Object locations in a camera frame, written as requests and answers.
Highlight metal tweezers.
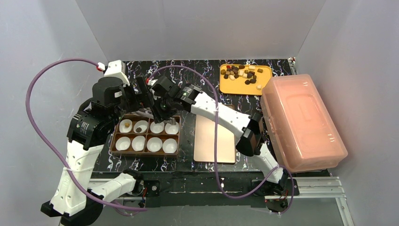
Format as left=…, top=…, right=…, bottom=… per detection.
left=168, top=117, right=176, bottom=126

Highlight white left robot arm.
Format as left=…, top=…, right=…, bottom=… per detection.
left=41, top=76, right=143, bottom=226

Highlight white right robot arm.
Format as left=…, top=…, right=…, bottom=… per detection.
left=147, top=76, right=288, bottom=189

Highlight brown chocolate box tray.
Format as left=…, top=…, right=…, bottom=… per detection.
left=110, top=114, right=181, bottom=158

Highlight white paper cup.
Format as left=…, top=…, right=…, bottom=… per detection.
left=115, top=137, right=131, bottom=151
left=119, top=119, right=133, bottom=133
left=133, top=120, right=148, bottom=133
left=165, top=122, right=180, bottom=135
left=146, top=137, right=163, bottom=153
left=150, top=121, right=165, bottom=134
left=162, top=138, right=177, bottom=154
left=131, top=136, right=146, bottom=152

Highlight rose gold box lid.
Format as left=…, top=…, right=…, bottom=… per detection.
left=193, top=115, right=236, bottom=164

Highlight yellow tray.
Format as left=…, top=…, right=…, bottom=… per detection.
left=219, top=64, right=272, bottom=96

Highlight pink plastic storage box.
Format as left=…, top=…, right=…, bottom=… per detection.
left=261, top=74, right=348, bottom=172

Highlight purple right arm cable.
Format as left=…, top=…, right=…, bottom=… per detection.
left=146, top=65, right=295, bottom=214

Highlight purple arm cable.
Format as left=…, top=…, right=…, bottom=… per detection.
left=146, top=65, right=295, bottom=214
left=25, top=58, right=147, bottom=217

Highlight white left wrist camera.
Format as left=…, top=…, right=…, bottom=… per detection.
left=104, top=60, right=130, bottom=87

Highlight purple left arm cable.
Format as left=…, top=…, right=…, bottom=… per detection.
left=25, top=58, right=147, bottom=217

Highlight aluminium frame rail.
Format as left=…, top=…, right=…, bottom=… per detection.
left=84, top=176, right=354, bottom=226

